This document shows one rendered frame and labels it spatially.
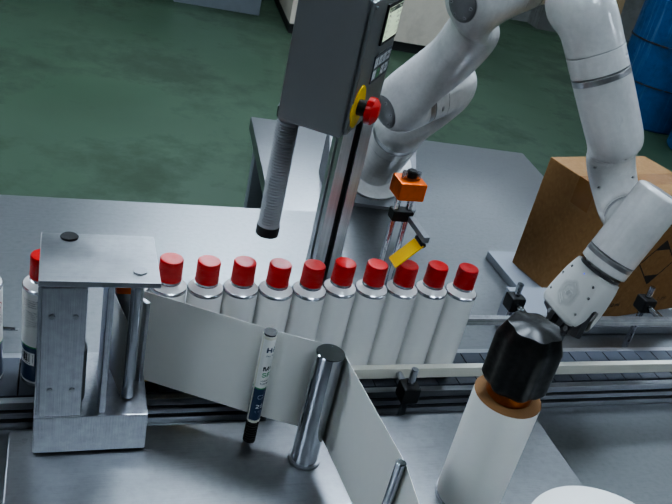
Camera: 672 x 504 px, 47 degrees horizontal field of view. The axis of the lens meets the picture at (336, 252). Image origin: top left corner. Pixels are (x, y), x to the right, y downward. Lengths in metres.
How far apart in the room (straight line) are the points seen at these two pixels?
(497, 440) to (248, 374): 0.34
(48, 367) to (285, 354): 0.29
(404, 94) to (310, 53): 0.58
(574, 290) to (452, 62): 0.47
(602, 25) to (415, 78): 0.45
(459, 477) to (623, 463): 0.42
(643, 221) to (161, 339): 0.77
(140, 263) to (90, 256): 0.06
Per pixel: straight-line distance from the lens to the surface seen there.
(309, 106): 1.06
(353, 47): 1.02
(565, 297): 1.39
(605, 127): 1.28
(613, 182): 1.43
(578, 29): 1.25
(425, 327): 1.27
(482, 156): 2.52
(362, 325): 1.22
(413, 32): 6.99
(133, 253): 0.99
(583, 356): 1.55
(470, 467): 1.07
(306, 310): 1.16
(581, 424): 1.47
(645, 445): 1.50
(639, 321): 1.58
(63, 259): 0.97
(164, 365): 1.12
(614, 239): 1.35
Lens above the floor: 1.66
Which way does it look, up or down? 29 degrees down
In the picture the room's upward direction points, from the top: 13 degrees clockwise
